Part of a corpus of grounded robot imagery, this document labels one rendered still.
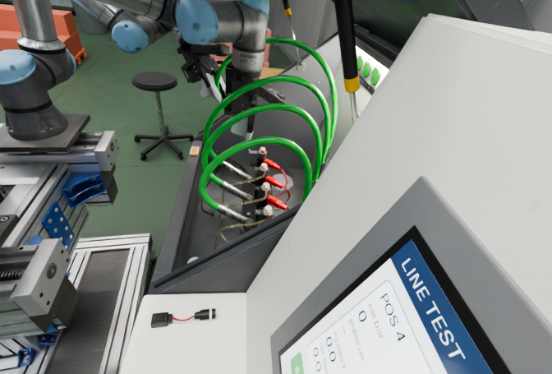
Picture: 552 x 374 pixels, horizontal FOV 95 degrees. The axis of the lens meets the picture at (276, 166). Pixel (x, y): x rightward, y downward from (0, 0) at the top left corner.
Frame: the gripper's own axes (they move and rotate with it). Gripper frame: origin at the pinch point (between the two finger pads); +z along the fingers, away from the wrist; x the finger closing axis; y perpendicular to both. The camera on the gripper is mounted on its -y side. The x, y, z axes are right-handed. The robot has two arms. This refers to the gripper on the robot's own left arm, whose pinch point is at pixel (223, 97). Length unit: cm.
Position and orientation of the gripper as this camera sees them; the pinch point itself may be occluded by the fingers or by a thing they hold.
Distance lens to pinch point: 83.4
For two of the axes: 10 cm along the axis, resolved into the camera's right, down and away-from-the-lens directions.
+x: -4.5, 2.9, -8.4
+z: 4.1, 9.1, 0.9
